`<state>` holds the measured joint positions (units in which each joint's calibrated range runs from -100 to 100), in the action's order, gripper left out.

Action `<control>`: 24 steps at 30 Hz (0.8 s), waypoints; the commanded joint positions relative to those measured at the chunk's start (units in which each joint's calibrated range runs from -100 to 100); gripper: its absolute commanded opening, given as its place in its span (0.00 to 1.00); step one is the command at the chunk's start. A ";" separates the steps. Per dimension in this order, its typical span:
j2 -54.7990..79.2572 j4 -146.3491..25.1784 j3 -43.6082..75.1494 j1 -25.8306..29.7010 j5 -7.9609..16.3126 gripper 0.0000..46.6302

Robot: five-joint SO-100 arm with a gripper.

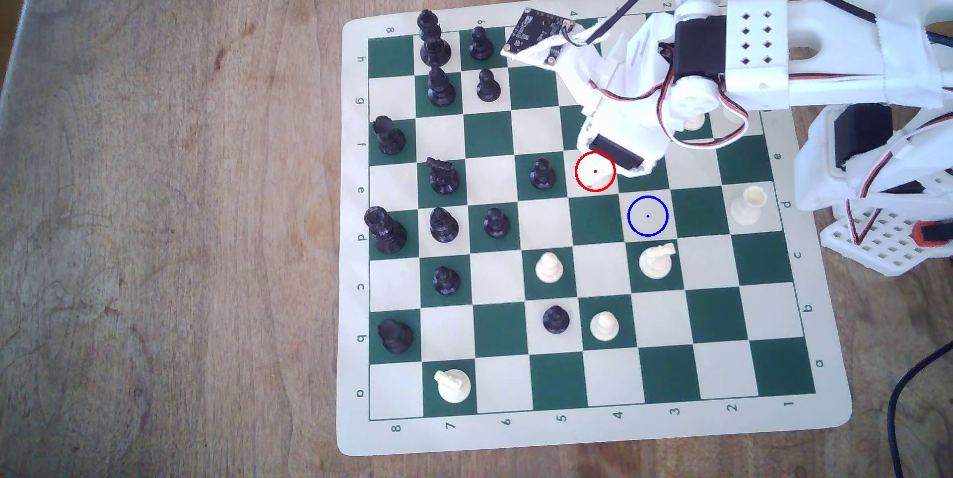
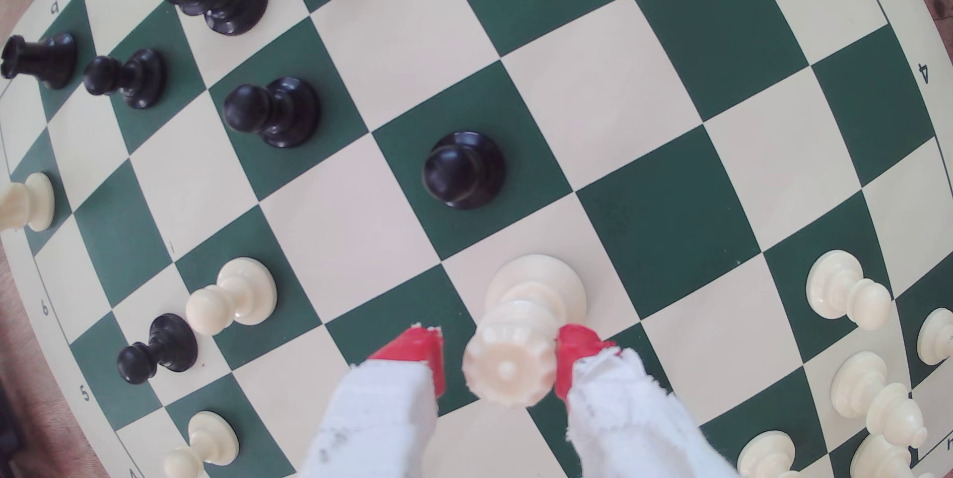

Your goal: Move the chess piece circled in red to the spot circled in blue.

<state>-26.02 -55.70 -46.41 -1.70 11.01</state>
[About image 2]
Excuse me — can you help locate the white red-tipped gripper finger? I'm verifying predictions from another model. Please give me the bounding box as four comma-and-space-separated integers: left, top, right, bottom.
554, 324, 738, 478
298, 324, 448, 478

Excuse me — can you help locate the black chess pawn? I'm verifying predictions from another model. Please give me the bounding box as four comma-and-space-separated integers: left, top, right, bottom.
421, 130, 507, 211
222, 76, 322, 150
82, 48, 168, 110
116, 313, 200, 386

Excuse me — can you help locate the black background furniture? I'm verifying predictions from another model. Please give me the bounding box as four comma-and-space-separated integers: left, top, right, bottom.
0, 381, 23, 478

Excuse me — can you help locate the white chess bishop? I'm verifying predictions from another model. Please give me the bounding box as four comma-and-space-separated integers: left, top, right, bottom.
0, 171, 56, 233
830, 350, 929, 449

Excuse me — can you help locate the white chess pawn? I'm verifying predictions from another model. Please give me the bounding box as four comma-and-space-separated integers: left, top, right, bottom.
737, 429, 801, 478
916, 307, 953, 367
162, 410, 241, 478
185, 256, 278, 338
806, 249, 893, 332

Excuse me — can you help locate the green and cream chessboard mat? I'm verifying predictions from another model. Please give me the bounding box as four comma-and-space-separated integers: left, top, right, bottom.
0, 0, 953, 478

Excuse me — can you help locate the white chess queen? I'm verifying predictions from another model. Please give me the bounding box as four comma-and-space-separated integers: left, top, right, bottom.
462, 253, 589, 409

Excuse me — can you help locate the black chess rook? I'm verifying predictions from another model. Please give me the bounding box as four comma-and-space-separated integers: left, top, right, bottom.
0, 32, 78, 90

